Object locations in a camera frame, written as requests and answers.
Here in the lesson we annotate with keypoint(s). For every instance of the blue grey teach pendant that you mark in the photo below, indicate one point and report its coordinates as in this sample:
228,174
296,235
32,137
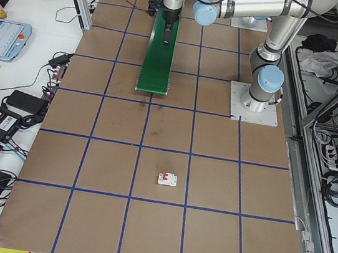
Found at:
1,40

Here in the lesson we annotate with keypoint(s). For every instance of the white crumpled cloth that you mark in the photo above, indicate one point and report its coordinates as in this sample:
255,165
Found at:
319,62

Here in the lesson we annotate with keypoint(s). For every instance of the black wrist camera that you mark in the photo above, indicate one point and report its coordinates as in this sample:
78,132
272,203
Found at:
154,5

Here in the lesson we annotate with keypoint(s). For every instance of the large black power brick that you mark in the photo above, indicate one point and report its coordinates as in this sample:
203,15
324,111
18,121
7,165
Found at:
26,100

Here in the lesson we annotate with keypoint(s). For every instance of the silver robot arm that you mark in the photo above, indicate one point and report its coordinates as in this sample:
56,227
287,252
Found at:
279,38

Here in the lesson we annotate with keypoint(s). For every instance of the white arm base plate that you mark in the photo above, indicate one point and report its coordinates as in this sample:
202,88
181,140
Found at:
267,118
249,25

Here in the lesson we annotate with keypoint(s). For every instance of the white red circuit breaker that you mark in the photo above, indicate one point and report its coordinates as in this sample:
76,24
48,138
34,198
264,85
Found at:
167,180

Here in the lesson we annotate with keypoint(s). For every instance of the black plug adapter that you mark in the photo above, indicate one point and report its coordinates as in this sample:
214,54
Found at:
60,60

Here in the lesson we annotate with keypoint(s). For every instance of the black crumpled cloth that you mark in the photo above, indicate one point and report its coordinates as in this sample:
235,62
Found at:
319,42

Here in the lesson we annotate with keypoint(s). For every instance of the white power strip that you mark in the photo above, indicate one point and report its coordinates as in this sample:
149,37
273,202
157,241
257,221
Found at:
331,157

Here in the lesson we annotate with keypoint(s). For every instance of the green belt conveyor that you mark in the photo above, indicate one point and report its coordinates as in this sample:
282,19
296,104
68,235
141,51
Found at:
155,68

